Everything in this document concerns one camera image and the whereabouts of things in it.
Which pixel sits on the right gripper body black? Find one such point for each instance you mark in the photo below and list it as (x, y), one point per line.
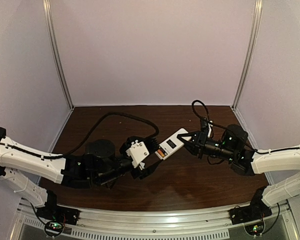
(200, 142)

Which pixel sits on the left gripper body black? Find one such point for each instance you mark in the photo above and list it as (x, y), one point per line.
(134, 172)

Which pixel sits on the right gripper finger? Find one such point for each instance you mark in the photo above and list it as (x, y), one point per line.
(192, 148)
(187, 136)

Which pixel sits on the white remote control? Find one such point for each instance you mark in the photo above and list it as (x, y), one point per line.
(171, 145)

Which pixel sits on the orange AAA battery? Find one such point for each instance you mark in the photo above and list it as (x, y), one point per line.
(161, 152)

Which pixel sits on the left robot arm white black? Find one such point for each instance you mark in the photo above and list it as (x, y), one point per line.
(98, 166)

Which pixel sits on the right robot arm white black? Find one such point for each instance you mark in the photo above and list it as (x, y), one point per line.
(249, 162)

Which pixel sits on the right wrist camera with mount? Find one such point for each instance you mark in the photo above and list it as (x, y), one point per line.
(206, 126)

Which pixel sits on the curved aluminium front rail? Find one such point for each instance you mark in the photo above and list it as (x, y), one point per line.
(197, 224)

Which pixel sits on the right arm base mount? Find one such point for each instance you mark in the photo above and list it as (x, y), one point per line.
(252, 216)

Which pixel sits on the right aluminium frame post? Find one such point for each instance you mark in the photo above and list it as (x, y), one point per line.
(253, 37)

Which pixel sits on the aluminium frame post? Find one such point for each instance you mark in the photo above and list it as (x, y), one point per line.
(253, 37)
(55, 53)

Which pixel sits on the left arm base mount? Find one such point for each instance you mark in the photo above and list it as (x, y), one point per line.
(55, 217)

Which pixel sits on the left aluminium frame post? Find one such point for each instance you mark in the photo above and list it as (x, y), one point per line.
(55, 53)

